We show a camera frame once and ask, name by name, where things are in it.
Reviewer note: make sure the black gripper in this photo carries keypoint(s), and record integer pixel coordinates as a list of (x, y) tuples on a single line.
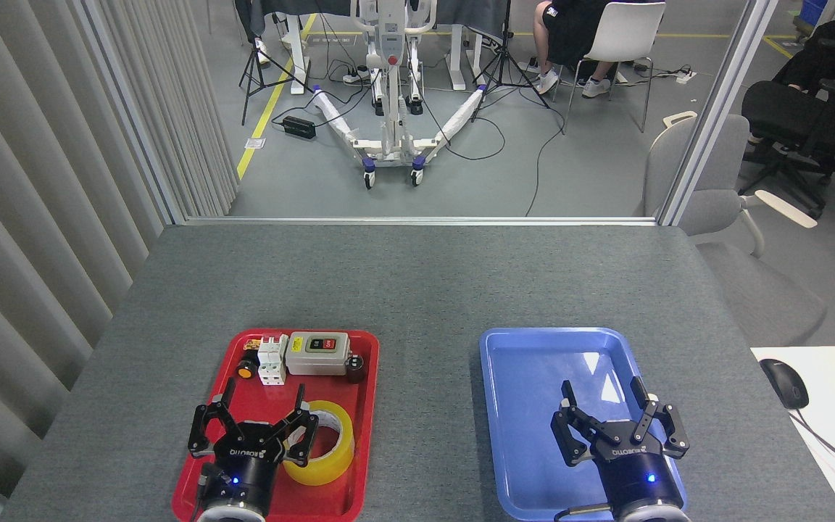
[(243, 471), (638, 478)]

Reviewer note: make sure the yellow tape roll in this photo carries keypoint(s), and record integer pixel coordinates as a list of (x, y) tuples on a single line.
[(338, 464)]

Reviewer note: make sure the red plastic tray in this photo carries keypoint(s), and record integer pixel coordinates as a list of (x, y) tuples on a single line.
[(258, 402)]

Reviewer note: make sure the yellow round push button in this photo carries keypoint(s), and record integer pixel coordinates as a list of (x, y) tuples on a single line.
[(246, 370)]

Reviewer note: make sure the white circuit breaker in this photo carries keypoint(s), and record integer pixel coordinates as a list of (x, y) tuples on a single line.
[(271, 362)]

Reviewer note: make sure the small yellow black part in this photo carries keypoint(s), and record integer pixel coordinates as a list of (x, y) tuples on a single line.
[(251, 344)]

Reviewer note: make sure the blue plastic tray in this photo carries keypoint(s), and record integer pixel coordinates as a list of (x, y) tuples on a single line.
[(526, 420)]

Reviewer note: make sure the black computer mouse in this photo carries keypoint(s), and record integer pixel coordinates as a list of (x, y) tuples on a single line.
[(786, 383)]

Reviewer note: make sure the white desk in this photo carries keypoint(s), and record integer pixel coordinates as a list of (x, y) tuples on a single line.
[(831, 391)]

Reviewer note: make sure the grey office chair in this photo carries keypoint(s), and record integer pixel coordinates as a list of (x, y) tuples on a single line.
[(722, 210)]

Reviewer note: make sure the black power adapter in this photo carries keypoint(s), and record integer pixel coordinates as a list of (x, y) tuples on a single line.
[(298, 127)]

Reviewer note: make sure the white stand on wheels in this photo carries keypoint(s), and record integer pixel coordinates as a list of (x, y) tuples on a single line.
[(391, 109)]

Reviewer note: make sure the black office chair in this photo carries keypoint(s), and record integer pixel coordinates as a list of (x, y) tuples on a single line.
[(787, 119)]

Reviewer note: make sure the white power strip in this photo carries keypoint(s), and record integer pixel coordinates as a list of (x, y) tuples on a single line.
[(684, 75)]

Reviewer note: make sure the black tripod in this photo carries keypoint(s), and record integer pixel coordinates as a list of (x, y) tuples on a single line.
[(252, 65), (506, 58)]

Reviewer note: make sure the white plastic chair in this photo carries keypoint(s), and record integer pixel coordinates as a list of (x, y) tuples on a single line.
[(631, 32)]

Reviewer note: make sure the seated person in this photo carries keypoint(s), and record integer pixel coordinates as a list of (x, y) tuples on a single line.
[(570, 29)]

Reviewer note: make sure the grey push button switch box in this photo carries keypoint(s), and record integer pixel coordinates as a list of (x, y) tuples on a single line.
[(316, 359)]

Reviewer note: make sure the small dark cylinder switch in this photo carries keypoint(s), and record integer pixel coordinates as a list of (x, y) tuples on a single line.
[(354, 368)]

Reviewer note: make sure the silver frame rail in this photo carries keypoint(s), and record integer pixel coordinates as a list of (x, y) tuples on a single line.
[(417, 220)]

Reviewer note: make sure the silver frame post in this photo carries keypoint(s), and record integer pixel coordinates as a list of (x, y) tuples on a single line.
[(715, 109)]

